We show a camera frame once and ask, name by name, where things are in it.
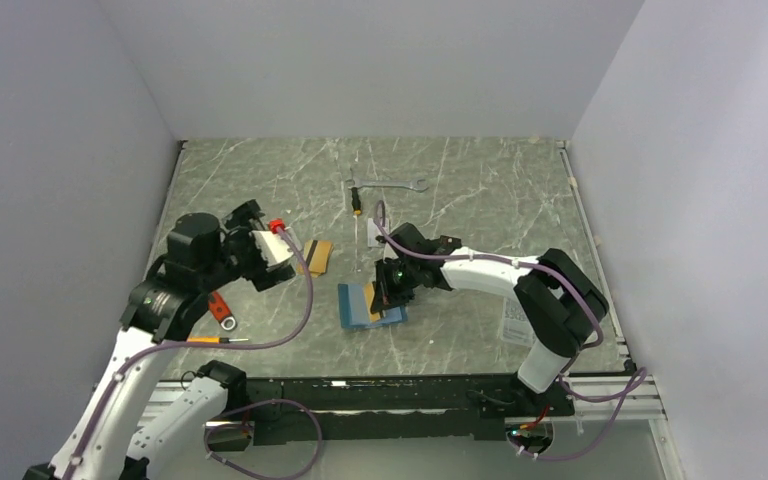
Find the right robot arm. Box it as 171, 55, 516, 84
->
369, 223, 609, 415

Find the silver credit card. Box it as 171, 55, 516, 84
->
367, 218, 390, 248

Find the blue leather card holder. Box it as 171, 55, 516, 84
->
337, 283, 408, 330

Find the yellow handle screwdriver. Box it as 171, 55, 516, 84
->
187, 336, 249, 345

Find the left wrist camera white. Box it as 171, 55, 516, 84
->
251, 227, 300, 268

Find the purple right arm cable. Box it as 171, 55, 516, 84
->
373, 201, 649, 463

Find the black credit card stack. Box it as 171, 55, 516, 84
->
434, 235, 462, 256

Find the red adjustable wrench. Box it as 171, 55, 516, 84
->
208, 291, 237, 332

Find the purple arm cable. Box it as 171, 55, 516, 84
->
373, 201, 649, 463
65, 225, 324, 480

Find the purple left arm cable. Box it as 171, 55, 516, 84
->
65, 225, 324, 480

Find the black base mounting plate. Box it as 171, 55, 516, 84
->
207, 373, 575, 452

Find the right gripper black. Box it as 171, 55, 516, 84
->
370, 259, 421, 315

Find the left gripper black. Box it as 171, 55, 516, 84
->
199, 201, 295, 294

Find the single gold credit card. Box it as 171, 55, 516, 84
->
363, 282, 382, 326

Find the silver open-end wrench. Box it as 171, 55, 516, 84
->
345, 178, 429, 192

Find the clear plastic screw box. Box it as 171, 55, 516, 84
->
500, 298, 535, 347

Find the aluminium frame rail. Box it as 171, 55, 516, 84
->
140, 374, 684, 479

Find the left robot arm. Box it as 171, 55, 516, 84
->
24, 200, 300, 479

